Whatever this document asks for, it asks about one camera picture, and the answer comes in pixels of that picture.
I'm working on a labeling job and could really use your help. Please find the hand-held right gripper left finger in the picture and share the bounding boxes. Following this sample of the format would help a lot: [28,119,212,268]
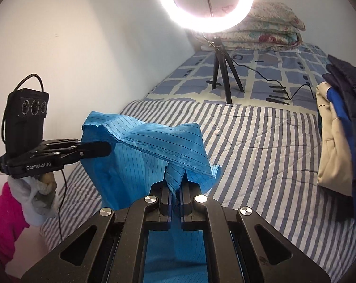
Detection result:
[20,180,170,283]

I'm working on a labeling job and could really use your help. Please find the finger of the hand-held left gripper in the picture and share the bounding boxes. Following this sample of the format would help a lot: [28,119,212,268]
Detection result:
[61,141,112,164]

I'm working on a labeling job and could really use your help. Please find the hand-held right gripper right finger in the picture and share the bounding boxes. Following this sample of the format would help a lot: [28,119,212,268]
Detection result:
[179,180,332,283]

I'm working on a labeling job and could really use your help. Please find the blue pinstriped coat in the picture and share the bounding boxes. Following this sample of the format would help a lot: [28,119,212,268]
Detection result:
[81,110,223,283]

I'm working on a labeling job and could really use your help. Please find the person's left forearm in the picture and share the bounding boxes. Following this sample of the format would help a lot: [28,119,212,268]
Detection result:
[0,181,31,272]

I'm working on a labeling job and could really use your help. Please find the person's left hand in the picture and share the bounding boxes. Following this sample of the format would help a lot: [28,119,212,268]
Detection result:
[8,172,59,227]

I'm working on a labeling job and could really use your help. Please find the grey white striped quilt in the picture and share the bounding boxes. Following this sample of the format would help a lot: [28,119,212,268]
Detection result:
[39,99,356,283]

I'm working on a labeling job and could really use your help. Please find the blue checked bed sheet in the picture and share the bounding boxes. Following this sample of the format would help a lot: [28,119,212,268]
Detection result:
[145,43,333,114]

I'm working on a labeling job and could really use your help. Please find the beige garment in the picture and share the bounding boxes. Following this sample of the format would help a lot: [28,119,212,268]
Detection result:
[316,83,356,196]

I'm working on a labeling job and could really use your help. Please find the bright blue garment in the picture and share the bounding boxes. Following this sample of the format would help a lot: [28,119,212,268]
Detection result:
[327,87,356,225]

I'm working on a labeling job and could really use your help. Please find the floral folded bedding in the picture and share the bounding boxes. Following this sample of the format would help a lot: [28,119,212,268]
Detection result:
[246,2,307,33]

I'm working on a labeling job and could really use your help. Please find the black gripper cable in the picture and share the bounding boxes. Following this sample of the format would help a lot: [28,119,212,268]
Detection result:
[1,75,67,241]

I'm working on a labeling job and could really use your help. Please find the ring light on tripod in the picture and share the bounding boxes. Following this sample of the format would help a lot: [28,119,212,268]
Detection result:
[196,0,245,104]

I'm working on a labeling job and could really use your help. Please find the black light cable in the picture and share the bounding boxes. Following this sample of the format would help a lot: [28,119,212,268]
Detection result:
[234,60,317,101]

